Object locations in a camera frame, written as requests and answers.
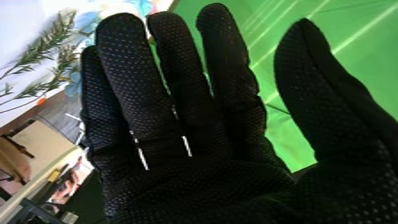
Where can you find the green sprig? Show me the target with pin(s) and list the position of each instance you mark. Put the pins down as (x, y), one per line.
(56, 75)
(45, 45)

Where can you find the white sheet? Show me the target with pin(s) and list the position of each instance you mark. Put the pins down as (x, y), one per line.
(24, 30)

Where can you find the blue flower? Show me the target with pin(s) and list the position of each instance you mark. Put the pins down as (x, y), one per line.
(74, 83)

